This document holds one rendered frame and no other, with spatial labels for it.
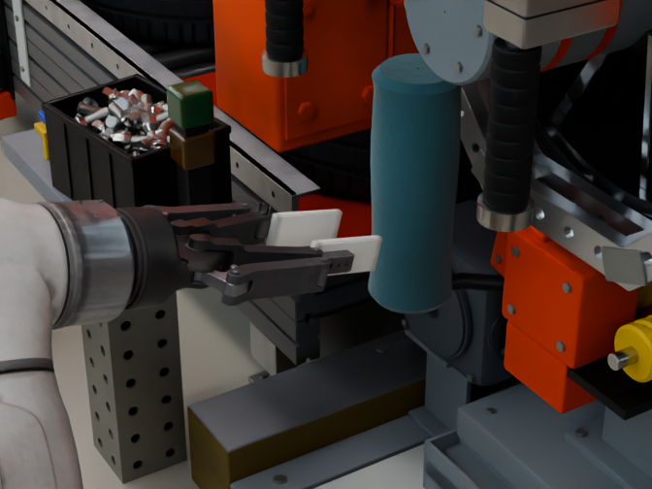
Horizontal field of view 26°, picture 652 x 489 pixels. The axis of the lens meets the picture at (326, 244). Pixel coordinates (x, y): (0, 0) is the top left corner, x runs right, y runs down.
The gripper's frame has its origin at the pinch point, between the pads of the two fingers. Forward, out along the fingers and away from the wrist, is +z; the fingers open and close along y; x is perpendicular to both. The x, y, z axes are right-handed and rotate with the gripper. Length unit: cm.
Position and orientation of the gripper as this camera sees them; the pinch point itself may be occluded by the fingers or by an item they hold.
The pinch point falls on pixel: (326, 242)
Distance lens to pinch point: 115.6
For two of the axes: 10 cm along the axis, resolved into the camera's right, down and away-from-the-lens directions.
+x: -2.1, 9.1, 3.6
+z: 7.8, -0.7, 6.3
